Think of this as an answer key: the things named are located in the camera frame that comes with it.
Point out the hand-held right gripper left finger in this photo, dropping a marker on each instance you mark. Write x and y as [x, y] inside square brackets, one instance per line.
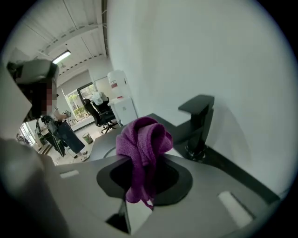
[88, 197]

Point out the small green bucket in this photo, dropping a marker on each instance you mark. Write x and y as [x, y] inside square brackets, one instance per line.
[87, 137]

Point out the black office chair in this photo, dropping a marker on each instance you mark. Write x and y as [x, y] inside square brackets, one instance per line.
[102, 116]

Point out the white water dispenser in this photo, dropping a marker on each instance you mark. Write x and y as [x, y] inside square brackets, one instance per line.
[125, 111]

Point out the grey head-mounted camera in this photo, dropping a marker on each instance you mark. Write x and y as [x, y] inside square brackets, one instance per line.
[35, 70]

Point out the ceiling tube light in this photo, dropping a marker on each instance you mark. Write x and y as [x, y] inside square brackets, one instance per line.
[61, 57]

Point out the white garment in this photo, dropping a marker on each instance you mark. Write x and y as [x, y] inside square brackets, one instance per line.
[99, 98]

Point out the black faucet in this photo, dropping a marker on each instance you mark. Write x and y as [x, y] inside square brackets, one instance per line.
[200, 120]

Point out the black vanity cabinet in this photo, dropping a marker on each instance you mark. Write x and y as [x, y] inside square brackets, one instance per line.
[181, 132]

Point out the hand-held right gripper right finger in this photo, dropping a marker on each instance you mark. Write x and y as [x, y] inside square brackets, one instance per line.
[209, 181]

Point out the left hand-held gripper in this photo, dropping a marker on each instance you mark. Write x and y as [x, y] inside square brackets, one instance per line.
[14, 104]

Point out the purple cloth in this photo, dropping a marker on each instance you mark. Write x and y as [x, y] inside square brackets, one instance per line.
[144, 139]

